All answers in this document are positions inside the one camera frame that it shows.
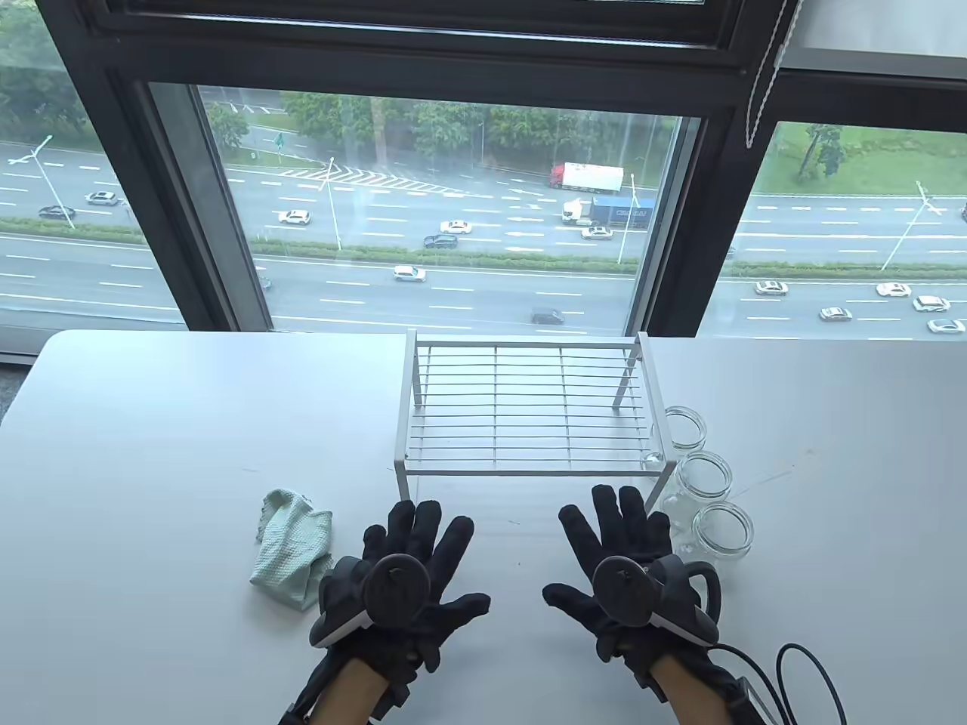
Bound clear glass jar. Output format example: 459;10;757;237
665;450;734;522
675;501;755;581
650;406;709;463

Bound person's left hand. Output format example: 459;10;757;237
317;498;492;678

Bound white roller blind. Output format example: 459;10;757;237
786;0;967;57

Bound white wire rack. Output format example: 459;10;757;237
394;329;678;533

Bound person's right hand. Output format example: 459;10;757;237
542;484;720;678

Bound black white hand controller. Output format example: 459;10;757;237
310;554;433;649
592;557;722;649

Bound black right forearm band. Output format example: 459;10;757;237
714;672;783;725

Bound black window frame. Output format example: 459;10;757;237
34;0;967;356

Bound person's right forearm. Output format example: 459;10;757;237
642;653;764;725

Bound black cable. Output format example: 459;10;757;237
710;642;851;725

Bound green fish scale cleaning cloth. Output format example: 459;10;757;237
249;489;334;612

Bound white bead blind cord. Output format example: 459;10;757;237
744;0;803;150

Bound person's left forearm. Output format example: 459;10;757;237
280;653;409;725

